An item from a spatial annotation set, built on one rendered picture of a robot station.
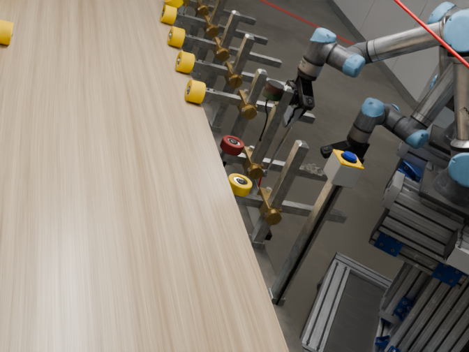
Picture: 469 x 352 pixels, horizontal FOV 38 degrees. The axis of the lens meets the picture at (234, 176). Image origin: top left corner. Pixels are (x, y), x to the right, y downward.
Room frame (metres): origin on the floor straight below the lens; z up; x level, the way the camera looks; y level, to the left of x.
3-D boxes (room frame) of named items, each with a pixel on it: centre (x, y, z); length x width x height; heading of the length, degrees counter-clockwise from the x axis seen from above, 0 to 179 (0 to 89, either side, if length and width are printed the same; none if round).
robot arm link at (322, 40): (2.25, -0.09, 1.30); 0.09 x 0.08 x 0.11; 73
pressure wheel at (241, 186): (1.91, -0.02, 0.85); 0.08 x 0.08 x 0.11
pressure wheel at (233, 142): (2.15, 0.05, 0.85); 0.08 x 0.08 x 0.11
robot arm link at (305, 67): (2.25, -0.08, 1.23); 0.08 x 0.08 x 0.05
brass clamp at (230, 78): (2.62, 0.17, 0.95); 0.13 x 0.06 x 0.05; 25
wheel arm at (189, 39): (2.88, 0.24, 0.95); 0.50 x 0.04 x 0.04; 115
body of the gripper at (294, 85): (2.26, -0.08, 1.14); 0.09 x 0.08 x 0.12; 25
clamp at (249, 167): (2.17, -0.04, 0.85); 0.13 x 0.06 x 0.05; 25
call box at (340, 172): (1.68, -0.26, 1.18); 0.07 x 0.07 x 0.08; 25
